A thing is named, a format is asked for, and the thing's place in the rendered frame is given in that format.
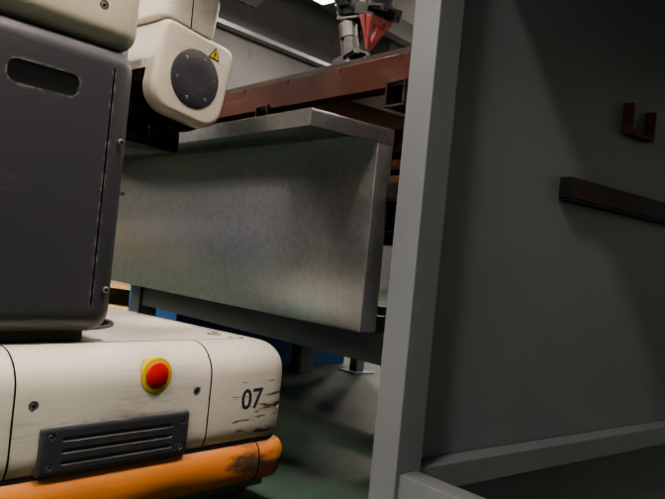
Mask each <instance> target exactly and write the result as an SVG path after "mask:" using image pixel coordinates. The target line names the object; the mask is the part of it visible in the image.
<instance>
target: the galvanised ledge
mask: <svg viewBox="0 0 665 499"><path fill-rule="evenodd" d="M394 138H395V130H391V129H387V128H384V127H380V126H376V125H373V124H369V123H366V122H362V121H358V120H355V119H351V118H348V117H344V116H341V115H338V114H334V113H331V112H327V111H323V110H320V109H316V108H312V107H311V108H305V109H300V110H294V111H288V112H282V113H276V114H270V115H264V116H259V117H253V118H247V119H241V120H235V121H229V122H224V123H219V124H213V125H212V126H210V127H208V128H201V129H196V130H194V131H190V132H182V133H179V144H178V151H177V152H172V153H152V154H135V153H130V152H125V151H124V160H123V167H130V166H140V165H150V164H161V163H171V162H180V161H190V160H201V159H211V158H221V157H232V156H242V155H252V154H262V153H273V152H282V151H292V150H312V149H322V148H332V147H343V146H353V145H363V144H374V143H380V144H384V145H388V146H392V147H393V146H394Z"/></svg>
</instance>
